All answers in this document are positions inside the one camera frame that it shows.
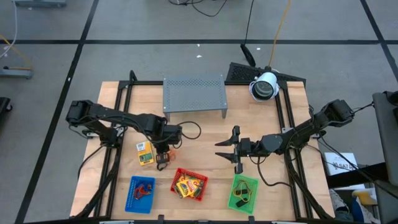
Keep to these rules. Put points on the red plastic basket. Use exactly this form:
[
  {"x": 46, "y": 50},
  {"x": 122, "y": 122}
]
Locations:
[{"x": 192, "y": 174}]

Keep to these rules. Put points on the black table frame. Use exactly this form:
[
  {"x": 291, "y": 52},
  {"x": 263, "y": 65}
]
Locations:
[{"x": 146, "y": 83}]

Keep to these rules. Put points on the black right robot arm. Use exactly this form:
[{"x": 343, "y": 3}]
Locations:
[{"x": 311, "y": 127}]

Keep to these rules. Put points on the black mesh panel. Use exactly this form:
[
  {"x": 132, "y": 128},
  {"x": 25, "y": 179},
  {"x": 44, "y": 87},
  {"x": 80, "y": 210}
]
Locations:
[{"x": 239, "y": 73}]

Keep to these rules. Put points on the white cardboard box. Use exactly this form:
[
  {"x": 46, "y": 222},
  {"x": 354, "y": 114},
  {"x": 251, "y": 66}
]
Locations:
[{"x": 339, "y": 158}]

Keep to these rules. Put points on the orange rubber band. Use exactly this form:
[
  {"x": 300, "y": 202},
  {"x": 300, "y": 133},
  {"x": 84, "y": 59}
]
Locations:
[{"x": 172, "y": 154}]

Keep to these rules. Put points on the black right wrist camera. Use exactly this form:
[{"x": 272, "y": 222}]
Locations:
[{"x": 245, "y": 145}]

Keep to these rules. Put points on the yellow orange crayon box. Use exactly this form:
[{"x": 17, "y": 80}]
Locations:
[{"x": 188, "y": 177}]

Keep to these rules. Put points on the blue plastic basket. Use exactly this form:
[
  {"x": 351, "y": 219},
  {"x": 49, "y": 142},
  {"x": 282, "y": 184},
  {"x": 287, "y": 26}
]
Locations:
[{"x": 133, "y": 207}]

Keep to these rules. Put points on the grey cabinet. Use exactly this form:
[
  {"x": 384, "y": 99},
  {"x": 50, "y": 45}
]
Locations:
[{"x": 385, "y": 140}]

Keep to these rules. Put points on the grey floor object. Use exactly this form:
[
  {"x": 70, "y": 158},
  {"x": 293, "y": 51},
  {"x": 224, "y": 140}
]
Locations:
[{"x": 40, "y": 3}]

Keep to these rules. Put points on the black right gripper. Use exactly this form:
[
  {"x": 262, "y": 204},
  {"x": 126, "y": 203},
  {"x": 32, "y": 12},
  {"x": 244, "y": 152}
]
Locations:
[{"x": 255, "y": 147}]

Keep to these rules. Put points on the small yellow green crayon box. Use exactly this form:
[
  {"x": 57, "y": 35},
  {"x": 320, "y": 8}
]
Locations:
[{"x": 145, "y": 157}]

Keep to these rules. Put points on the grey floor base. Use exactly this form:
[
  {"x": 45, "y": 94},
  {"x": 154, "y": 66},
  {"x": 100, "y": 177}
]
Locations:
[{"x": 15, "y": 74}]

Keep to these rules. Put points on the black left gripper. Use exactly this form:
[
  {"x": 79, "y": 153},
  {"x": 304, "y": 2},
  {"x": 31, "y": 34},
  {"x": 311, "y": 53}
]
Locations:
[{"x": 171, "y": 137}]

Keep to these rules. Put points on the black loop band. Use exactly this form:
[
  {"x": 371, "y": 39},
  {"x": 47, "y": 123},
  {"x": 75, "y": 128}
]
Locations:
[{"x": 158, "y": 168}]

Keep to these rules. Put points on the person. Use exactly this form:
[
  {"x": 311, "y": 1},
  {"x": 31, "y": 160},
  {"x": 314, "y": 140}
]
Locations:
[{"x": 340, "y": 202}]

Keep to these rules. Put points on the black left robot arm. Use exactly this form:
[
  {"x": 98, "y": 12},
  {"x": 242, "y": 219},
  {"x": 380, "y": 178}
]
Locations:
[{"x": 124, "y": 118}]

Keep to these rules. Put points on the black floor object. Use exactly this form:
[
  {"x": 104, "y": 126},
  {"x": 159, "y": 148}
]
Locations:
[{"x": 4, "y": 104}]

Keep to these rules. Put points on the black desk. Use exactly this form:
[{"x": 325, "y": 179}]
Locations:
[{"x": 348, "y": 182}]

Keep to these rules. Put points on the yellow container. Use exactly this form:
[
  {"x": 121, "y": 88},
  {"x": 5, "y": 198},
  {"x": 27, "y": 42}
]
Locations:
[{"x": 363, "y": 196}]

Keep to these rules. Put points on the grey perforated metal shelf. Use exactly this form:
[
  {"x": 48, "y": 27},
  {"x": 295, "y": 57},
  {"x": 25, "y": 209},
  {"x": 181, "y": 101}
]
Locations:
[{"x": 194, "y": 93}]

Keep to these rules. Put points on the green plastic basket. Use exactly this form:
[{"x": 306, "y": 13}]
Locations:
[{"x": 248, "y": 205}]

